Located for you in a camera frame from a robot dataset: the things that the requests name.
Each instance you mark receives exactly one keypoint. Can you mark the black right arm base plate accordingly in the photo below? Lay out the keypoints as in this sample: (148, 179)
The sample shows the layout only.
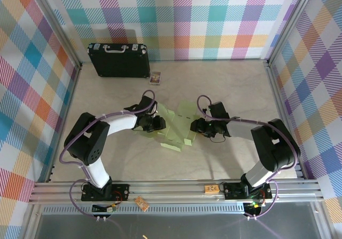
(232, 191)

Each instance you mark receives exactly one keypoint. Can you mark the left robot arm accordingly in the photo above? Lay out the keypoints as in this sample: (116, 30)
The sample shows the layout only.
(91, 142)

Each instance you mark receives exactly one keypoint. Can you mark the grey metal lower panel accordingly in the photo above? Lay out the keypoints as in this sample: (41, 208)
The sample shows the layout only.
(187, 227)

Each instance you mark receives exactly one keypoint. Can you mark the black connector with lit LEDs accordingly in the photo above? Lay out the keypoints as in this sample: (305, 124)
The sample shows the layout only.
(253, 207)

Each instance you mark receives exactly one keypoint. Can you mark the perforated metal strip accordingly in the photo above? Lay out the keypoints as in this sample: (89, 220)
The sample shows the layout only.
(173, 209)

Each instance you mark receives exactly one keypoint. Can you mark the aluminium frame cross rail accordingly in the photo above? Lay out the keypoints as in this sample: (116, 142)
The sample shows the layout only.
(173, 189)

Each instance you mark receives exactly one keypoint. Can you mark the light green paper box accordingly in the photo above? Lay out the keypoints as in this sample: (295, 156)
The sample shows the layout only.
(176, 132)

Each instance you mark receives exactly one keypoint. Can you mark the aluminium side rail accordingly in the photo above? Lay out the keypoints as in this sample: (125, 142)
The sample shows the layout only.
(62, 126)
(287, 121)

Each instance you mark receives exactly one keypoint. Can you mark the aluminium frame post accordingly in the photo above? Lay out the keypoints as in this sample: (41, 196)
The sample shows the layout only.
(291, 25)
(57, 27)

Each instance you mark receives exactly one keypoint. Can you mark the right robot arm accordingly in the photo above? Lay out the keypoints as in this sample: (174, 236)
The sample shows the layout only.
(275, 148)

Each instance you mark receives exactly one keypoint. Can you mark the black connector with green plug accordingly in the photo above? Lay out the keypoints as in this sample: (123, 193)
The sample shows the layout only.
(107, 209)

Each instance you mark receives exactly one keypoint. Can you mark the small rectangular wooden board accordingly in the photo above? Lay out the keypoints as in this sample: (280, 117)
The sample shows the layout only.
(211, 189)

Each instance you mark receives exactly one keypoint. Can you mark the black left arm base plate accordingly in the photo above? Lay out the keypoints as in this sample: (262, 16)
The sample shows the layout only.
(121, 192)

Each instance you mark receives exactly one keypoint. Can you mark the small colourful card box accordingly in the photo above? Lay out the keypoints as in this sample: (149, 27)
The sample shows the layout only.
(155, 77)

